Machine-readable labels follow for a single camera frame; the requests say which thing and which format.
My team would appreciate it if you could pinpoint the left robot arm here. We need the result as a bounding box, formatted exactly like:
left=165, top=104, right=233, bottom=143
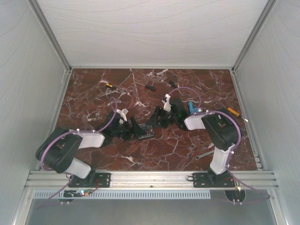
left=36, top=110, right=147, bottom=187

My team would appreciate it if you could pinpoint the black screwdriver right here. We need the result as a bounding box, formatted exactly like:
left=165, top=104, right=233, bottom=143
left=169, top=80, right=183, bottom=96

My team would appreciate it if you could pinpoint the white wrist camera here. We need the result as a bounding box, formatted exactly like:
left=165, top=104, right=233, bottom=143
left=117, top=108, right=128, bottom=121
left=162, top=94, right=172, bottom=112

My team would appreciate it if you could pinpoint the blue plastic tool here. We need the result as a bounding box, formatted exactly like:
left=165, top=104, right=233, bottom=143
left=188, top=102, right=203, bottom=114

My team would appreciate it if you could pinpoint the yellow black screwdriver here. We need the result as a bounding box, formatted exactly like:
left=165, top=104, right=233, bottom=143
left=105, top=83, right=117, bottom=90

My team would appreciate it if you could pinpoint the black screwdriver middle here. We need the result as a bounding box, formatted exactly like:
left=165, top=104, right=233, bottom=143
left=136, top=83, right=156, bottom=91

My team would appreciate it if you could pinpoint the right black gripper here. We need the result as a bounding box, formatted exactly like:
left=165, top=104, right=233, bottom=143
left=145, top=106, right=178, bottom=128

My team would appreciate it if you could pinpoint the aluminium mounting rail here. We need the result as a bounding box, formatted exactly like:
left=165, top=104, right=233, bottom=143
left=25, top=171, right=278, bottom=190

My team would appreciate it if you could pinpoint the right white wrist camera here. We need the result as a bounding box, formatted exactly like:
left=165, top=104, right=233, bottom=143
left=162, top=94, right=172, bottom=112

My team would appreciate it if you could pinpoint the slotted grey cable duct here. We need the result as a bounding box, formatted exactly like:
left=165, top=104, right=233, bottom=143
left=32, top=190, right=211, bottom=200

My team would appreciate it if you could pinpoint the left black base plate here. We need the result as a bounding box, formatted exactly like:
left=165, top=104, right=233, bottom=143
left=68, top=172, right=111, bottom=188

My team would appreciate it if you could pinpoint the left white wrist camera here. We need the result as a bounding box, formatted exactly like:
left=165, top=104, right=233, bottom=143
left=117, top=108, right=128, bottom=121

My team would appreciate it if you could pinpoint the orange handle screwdriver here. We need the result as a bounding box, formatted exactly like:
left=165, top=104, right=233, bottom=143
left=227, top=107, right=241, bottom=117

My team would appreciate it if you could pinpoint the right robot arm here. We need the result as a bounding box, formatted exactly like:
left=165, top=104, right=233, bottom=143
left=146, top=97, right=242, bottom=187

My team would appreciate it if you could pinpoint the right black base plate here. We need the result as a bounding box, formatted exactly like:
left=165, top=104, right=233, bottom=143
left=192, top=172, right=235, bottom=188

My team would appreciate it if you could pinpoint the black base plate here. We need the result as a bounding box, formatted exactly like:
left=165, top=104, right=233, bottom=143
left=68, top=172, right=111, bottom=188
left=192, top=172, right=235, bottom=188

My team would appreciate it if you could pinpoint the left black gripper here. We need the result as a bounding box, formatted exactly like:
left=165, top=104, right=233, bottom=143
left=112, top=117, right=147, bottom=142

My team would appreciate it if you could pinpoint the silver wrench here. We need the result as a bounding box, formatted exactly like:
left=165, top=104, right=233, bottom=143
left=195, top=150, right=214, bottom=160

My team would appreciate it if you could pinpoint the black fuse box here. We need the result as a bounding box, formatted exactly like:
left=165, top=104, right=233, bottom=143
left=137, top=126, right=155, bottom=140

